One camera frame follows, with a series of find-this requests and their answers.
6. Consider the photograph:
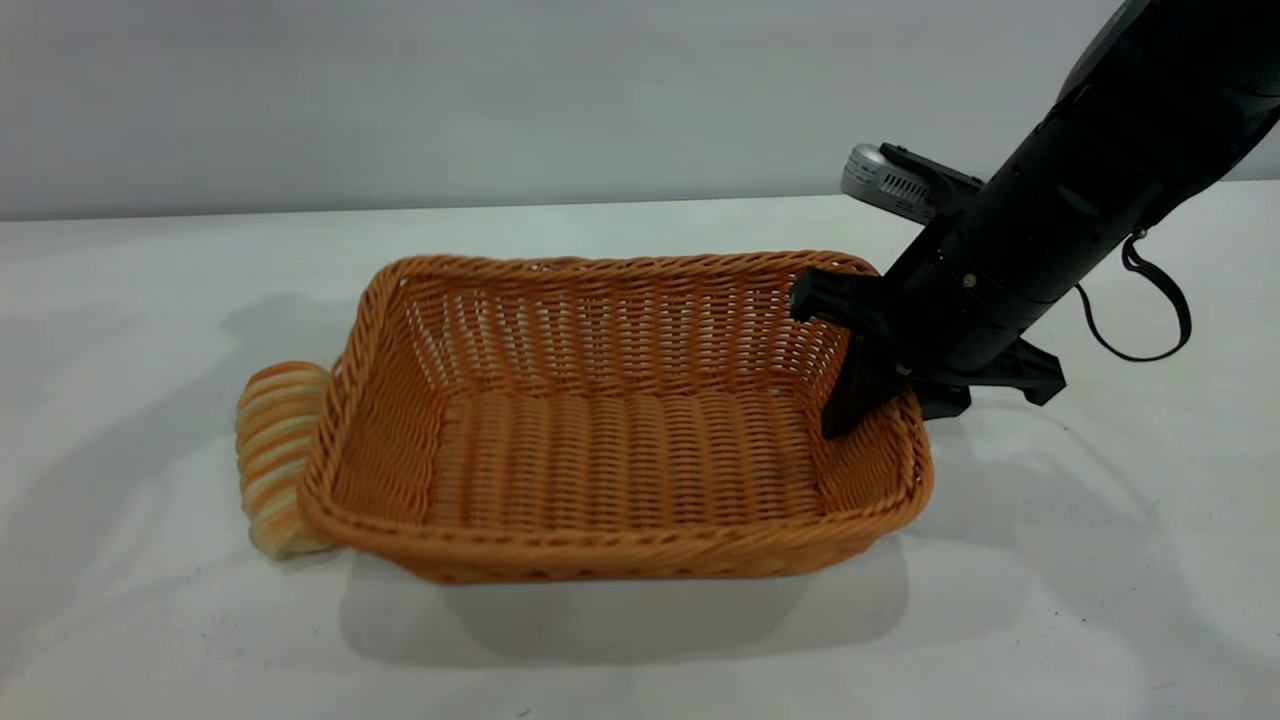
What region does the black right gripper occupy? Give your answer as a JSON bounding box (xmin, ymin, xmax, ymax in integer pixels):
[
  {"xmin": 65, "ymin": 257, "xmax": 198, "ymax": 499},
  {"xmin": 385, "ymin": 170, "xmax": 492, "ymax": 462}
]
[{"xmin": 790, "ymin": 170, "xmax": 1141, "ymax": 441}]

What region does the striped orange bread roll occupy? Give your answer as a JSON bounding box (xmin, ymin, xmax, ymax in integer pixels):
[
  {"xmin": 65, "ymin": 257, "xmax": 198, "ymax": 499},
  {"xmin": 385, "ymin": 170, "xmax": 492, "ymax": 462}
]
[{"xmin": 235, "ymin": 361, "xmax": 336, "ymax": 559}]

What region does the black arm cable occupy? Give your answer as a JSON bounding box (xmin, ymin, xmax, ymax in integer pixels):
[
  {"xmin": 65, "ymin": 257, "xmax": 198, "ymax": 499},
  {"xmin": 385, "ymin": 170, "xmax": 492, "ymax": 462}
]
[{"xmin": 1075, "ymin": 232, "xmax": 1193, "ymax": 363}]

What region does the orange woven wicker basket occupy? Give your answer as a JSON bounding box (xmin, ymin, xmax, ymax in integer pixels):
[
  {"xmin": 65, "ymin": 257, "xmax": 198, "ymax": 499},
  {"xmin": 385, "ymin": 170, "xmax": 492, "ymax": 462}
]
[{"xmin": 297, "ymin": 250, "xmax": 936, "ymax": 584}]

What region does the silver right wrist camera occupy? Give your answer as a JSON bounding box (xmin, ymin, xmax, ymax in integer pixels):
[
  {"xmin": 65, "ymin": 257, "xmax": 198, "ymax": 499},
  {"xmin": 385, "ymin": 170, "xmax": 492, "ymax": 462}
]
[{"xmin": 842, "ymin": 143, "xmax": 986, "ymax": 226}]

